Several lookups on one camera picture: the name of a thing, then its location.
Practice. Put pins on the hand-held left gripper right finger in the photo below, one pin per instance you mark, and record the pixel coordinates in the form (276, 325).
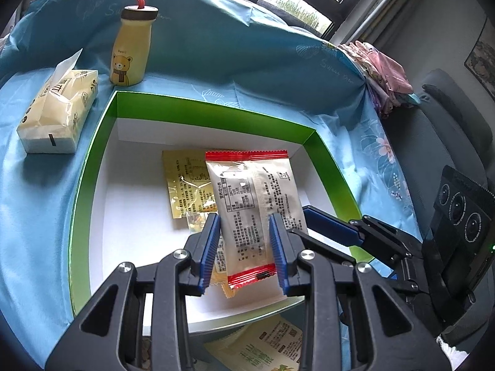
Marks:
(278, 257)

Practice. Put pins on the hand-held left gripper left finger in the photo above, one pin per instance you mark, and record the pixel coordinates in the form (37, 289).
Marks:
(205, 255)

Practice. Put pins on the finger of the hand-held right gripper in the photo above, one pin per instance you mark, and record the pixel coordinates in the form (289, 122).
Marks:
(328, 226)
(328, 249)

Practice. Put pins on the white red-edged snack packet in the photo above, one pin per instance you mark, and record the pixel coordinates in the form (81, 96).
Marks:
(247, 201)

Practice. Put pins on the large yellow snack packet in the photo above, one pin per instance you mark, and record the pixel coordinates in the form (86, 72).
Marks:
(185, 185)

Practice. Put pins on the green cardboard box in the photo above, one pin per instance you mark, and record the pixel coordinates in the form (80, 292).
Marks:
(127, 220)

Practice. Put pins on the yellow green print snack packet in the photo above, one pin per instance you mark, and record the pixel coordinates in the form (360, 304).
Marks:
(267, 344)

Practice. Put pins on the grey chair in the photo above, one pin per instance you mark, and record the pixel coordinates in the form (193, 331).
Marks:
(437, 143)

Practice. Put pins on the folded pink cloth pile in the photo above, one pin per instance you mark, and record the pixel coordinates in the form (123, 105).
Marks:
(383, 73)

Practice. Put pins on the blue floral bedsheet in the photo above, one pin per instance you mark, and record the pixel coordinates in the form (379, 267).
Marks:
(251, 65)

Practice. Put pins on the pale yellow tissue pack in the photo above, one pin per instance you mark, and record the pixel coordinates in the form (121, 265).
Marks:
(58, 112)

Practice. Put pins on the yellow bear print bottle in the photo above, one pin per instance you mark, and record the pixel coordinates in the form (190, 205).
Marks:
(131, 46)

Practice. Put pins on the framed wall picture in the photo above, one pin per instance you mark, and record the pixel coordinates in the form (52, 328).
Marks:
(483, 58)

